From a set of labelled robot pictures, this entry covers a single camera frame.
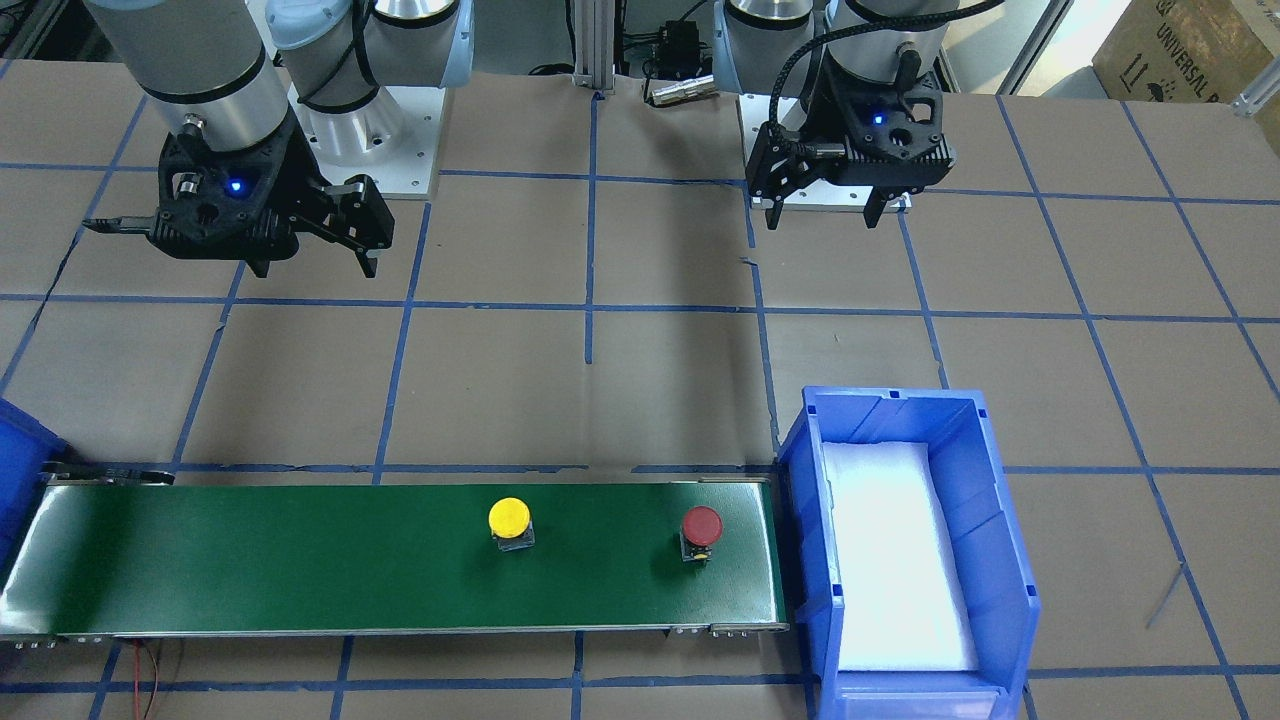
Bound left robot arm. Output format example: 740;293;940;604
713;1;984;229

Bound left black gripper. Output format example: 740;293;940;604
746;45;956;231

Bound red push button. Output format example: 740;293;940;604
680;505;724;562

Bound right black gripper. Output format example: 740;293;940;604
82;111;396;279

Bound black power adapter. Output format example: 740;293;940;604
654;20;701;76

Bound silver metal cylinder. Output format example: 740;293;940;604
645;76;718;108

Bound red and black wires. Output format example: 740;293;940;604
125;641;166;720

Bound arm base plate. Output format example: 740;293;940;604
288;85;451;200
739;92;909;213

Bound green conveyor belt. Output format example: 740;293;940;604
3;480;790;642

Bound blue bin with buttons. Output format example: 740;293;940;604
780;386;1041;719

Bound aluminium frame post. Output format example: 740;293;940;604
570;0;618;94

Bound white foam pad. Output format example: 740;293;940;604
822;442;979;673

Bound blue receiving bin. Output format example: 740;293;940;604
1;400;67;578

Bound black braided cable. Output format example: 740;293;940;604
765;0;1006;170

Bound yellow push button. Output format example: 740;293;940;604
486;497;535;552

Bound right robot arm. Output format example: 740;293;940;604
84;1;474;278

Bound cardboard box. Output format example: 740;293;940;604
1092;1;1279;102

